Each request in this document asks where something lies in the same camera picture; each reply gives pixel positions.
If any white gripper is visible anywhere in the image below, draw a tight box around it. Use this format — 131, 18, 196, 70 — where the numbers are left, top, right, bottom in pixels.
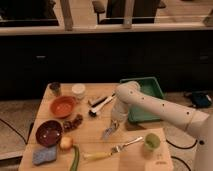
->
102, 99, 129, 140

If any grey blue towel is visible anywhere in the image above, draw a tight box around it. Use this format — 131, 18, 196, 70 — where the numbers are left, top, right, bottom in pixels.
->
102, 121, 119, 140

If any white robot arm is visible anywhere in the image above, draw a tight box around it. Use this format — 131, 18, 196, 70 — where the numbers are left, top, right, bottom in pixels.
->
103, 81, 213, 171

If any black white brush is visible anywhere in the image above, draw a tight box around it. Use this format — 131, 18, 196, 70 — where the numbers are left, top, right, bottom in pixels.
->
89, 94, 115, 117

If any wooden cutting board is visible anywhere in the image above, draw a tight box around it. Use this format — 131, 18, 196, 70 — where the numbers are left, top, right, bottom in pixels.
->
118, 128, 173, 171

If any brown dried food piece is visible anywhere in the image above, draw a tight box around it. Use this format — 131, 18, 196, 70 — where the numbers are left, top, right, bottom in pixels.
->
63, 114, 83, 132

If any green cup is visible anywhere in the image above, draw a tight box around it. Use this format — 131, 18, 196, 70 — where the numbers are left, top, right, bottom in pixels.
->
144, 133, 161, 151

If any yellow onion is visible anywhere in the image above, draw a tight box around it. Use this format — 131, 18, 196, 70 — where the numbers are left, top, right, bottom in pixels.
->
60, 136, 73, 150

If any green bean pod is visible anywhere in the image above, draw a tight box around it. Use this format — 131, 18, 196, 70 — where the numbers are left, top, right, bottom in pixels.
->
70, 145, 80, 171

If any white cup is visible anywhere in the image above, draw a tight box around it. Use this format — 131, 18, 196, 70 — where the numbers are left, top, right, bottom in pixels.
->
71, 83, 86, 100

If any orange bowl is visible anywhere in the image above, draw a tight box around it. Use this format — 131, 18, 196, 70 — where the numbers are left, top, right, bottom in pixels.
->
50, 96, 76, 118

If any green plastic tray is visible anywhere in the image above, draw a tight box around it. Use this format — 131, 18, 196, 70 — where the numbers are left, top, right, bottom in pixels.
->
119, 76, 166, 124

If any dark red bowl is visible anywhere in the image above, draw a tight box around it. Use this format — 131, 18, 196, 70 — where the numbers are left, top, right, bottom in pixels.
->
35, 120, 62, 147

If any dark small cup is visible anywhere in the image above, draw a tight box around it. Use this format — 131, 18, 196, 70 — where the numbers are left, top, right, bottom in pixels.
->
49, 82, 61, 96

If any blue sponge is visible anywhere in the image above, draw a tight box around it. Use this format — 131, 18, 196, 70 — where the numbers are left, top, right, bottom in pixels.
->
32, 146, 57, 165

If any blue bag on floor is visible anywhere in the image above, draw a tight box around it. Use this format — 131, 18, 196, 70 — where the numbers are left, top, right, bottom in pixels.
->
184, 92, 212, 108

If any black chair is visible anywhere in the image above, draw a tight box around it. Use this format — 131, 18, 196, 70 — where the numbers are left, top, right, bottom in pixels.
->
92, 0, 166, 25

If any yellow handled fork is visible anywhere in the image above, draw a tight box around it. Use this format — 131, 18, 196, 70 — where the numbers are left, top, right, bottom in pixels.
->
83, 136, 143, 160

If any black floor cable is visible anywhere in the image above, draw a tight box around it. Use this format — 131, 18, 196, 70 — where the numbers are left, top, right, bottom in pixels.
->
165, 138, 198, 150

